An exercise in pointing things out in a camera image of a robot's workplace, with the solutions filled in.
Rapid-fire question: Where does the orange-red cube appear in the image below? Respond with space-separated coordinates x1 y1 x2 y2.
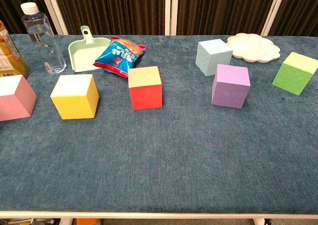
128 66 163 111

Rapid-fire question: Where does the light blue cube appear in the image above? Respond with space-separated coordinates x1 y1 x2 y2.
195 38 234 76

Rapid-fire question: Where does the purple cube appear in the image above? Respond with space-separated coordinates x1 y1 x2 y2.
211 64 250 109

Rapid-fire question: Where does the yellow cube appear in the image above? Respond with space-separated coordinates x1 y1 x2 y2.
50 74 99 120

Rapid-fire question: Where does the green cube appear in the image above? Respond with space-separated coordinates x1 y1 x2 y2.
272 52 318 96

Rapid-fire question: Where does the pink cube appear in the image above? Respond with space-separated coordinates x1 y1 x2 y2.
0 75 37 122

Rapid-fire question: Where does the blue table cloth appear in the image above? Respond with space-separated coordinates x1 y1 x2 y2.
0 33 318 215

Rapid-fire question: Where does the blue snack bag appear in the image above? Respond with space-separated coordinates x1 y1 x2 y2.
93 36 147 79

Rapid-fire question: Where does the mint green dustpan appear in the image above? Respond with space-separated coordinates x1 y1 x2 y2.
68 25 111 73

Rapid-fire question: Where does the white flower-shaped paint palette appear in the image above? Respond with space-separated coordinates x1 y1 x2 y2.
225 33 281 63

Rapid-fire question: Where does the clear plastic water bottle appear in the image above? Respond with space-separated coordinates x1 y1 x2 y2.
20 2 67 74

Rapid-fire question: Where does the amber tea bottle yellow label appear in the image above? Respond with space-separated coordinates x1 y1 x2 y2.
0 20 30 79

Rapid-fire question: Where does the white table frame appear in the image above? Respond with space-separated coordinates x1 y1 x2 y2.
0 211 318 225

